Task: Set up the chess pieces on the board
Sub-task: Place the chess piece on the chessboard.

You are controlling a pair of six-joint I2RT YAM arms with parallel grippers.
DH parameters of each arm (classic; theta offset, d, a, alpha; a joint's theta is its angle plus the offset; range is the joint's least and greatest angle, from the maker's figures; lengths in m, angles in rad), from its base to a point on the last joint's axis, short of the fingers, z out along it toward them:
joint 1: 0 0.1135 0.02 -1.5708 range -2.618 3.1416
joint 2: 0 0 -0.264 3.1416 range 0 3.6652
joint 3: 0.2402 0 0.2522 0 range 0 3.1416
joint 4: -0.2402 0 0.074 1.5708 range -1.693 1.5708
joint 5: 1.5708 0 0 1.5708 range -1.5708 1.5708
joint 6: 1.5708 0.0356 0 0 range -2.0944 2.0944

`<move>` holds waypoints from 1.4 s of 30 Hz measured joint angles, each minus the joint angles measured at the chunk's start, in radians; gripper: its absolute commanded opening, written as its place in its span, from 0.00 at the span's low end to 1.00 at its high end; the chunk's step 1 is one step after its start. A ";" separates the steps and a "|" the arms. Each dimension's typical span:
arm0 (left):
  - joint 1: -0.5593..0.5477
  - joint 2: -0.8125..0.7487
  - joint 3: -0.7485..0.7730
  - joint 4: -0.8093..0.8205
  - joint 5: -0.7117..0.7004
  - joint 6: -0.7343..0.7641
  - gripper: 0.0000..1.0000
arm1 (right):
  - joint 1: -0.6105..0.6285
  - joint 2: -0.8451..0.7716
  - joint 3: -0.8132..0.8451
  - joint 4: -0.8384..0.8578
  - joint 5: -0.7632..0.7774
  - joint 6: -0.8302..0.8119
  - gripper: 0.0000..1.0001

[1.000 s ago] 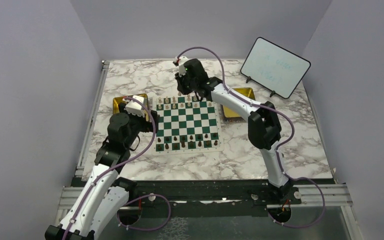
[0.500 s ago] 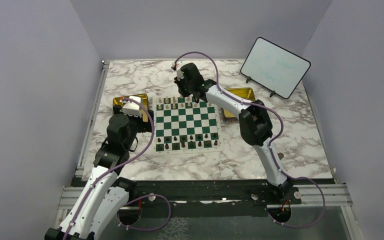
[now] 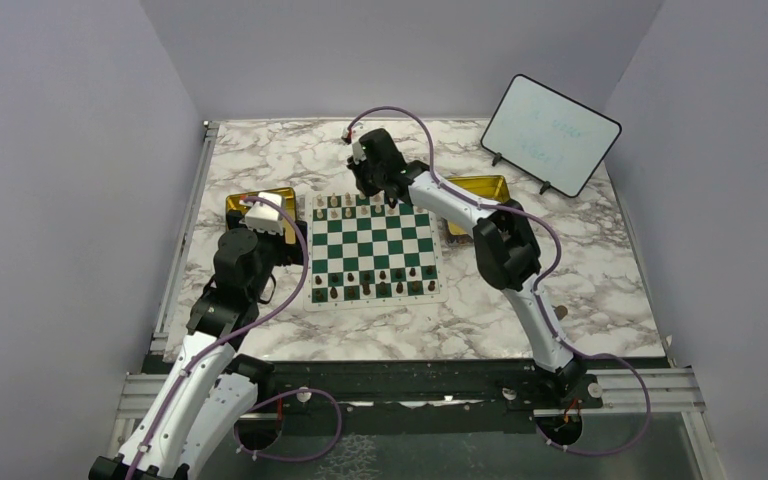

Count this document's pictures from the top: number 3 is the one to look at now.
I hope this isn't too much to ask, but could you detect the gold metal tin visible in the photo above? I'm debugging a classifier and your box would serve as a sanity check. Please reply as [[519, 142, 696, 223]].
[[225, 187, 297, 244], [442, 175, 511, 245]]

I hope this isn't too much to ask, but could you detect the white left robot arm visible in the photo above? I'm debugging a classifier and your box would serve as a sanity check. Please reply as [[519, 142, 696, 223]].
[[88, 223, 308, 479]]

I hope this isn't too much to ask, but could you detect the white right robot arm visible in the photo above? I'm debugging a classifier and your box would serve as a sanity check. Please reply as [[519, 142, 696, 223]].
[[342, 128, 585, 407]]

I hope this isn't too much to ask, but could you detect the green white chess board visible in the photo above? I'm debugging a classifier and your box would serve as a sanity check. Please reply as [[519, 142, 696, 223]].
[[304, 192, 448, 312]]

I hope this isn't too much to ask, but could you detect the small whiteboard on stand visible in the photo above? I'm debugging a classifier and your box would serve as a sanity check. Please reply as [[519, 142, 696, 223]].
[[480, 74, 622, 198]]

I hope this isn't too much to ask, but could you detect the small brass padlock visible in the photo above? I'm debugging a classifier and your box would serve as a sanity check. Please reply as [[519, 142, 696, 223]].
[[554, 305, 568, 320]]

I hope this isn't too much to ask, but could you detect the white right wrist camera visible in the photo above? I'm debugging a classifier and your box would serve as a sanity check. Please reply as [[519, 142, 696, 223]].
[[350, 140, 366, 165]]

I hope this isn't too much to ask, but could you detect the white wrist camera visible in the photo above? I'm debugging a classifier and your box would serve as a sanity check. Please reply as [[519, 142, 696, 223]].
[[350, 140, 366, 165], [241, 191, 285, 235]]

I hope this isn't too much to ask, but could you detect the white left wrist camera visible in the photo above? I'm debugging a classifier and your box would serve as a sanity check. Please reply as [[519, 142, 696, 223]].
[[241, 191, 285, 235]]

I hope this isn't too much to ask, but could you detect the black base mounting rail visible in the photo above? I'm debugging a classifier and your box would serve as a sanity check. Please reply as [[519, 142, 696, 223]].
[[225, 355, 603, 436]]

